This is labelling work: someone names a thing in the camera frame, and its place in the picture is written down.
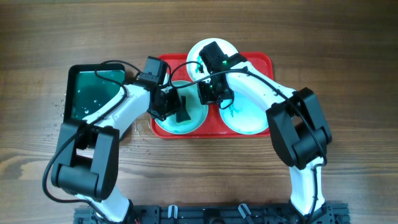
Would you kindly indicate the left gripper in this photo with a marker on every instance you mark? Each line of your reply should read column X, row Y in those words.
column 175, row 106

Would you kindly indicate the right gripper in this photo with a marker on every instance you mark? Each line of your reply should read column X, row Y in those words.
column 204, row 98

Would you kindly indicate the mint plate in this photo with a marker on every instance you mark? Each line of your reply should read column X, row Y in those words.
column 197, row 111
column 243, row 116

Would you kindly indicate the green sponge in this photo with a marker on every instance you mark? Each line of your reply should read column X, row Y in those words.
column 182, row 113

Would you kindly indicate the white plate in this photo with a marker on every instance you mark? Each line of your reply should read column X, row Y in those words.
column 192, row 57

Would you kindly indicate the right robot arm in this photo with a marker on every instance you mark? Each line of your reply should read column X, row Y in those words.
column 298, row 128

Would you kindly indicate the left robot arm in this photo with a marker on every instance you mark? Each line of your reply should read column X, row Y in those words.
column 85, row 166

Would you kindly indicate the red plastic tray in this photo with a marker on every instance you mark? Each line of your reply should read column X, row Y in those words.
column 213, row 126

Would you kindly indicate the black water basin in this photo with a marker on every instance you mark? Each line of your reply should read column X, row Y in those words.
column 89, row 88

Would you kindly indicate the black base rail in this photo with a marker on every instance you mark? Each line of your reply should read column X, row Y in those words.
column 268, row 213

